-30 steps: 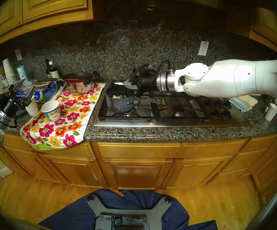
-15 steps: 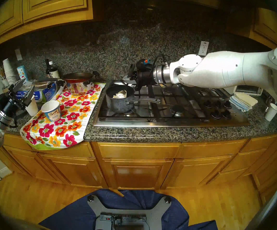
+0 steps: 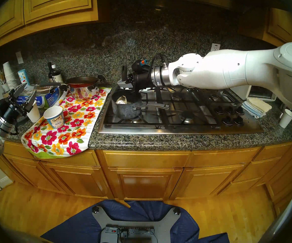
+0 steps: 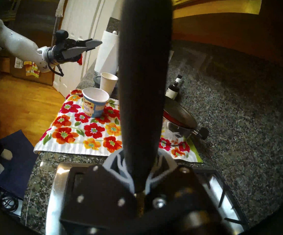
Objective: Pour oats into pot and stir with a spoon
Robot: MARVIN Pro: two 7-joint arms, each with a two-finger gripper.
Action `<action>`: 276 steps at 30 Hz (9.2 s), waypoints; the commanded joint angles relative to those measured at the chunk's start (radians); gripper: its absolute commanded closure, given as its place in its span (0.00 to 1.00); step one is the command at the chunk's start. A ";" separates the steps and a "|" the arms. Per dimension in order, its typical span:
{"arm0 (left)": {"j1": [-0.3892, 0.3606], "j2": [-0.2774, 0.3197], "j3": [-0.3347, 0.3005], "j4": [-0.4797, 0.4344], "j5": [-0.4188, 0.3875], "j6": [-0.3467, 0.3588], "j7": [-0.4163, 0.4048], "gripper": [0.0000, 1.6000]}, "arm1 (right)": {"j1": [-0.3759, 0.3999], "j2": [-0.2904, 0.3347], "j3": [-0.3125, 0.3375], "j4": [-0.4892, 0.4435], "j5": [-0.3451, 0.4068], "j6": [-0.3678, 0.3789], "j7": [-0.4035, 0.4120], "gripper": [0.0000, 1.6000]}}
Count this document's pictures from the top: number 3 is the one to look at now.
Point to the small white cup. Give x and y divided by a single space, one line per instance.
5 87

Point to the stack of white cups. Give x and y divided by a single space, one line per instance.
8 73

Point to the cream folded dishcloth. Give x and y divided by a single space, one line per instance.
261 104

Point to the wooden upper cabinet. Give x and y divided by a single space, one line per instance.
57 2
280 27

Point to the white wall power outlet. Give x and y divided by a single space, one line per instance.
213 46

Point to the dark speckled saucepan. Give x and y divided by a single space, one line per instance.
124 110

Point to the dark blue cloth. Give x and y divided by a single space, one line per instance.
77 227

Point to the white cup coloured drops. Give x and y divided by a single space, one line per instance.
24 78

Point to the oats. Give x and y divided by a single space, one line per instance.
130 102

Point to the grey power strip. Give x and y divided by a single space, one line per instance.
136 230

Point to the plain white paper cup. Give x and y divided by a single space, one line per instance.
286 118
34 114

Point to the floral kitchen towel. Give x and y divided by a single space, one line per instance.
67 136

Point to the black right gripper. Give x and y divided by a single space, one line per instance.
142 78

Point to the blue oatmeal paper cup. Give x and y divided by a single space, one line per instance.
55 118

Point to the stainless steel gas cooktop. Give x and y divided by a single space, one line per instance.
125 129

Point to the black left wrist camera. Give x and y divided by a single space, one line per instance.
2 104

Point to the blue foil roll box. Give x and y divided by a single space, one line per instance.
47 98

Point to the steel pot red inside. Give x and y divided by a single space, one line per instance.
84 92

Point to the blue striped folded dishcloth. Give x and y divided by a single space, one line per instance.
252 110

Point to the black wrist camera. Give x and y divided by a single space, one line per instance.
2 104
139 64

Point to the dark bottle white label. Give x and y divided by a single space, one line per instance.
57 76

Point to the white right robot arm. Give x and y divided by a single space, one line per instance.
237 67

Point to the slim dark bottle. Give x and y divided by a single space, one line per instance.
50 73

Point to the small dark metal tool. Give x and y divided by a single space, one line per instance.
283 108

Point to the white wall switch plate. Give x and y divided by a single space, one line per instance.
19 57

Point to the white countertop appliance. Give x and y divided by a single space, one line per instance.
262 93

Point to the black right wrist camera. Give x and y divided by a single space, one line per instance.
139 64

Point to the black cooktop knob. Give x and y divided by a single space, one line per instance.
227 121
239 121
219 109
241 110
230 110

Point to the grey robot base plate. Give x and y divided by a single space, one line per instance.
103 219

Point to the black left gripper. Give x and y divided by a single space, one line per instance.
18 108

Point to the wooden base cabinets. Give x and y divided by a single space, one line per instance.
143 184

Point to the wooden stir sticks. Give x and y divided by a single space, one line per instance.
1 76

